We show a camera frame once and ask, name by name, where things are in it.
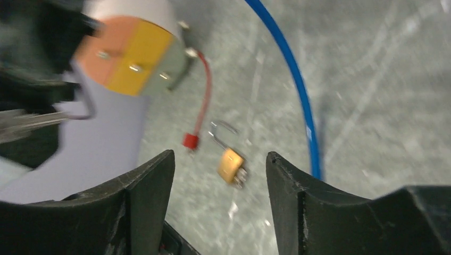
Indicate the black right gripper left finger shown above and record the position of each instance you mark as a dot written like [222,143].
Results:
[124,215]

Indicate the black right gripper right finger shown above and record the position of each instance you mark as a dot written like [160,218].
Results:
[312,217]

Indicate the red cable padlock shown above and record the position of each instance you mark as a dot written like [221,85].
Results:
[191,140]

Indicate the blue cable lock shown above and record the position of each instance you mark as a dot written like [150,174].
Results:
[270,23]

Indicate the silver keys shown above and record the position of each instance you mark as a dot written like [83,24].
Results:
[240,178]

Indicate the brass padlock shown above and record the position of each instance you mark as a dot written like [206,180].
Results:
[231,160]

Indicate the white cylinder with coloured lid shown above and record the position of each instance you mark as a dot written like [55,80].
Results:
[139,46]

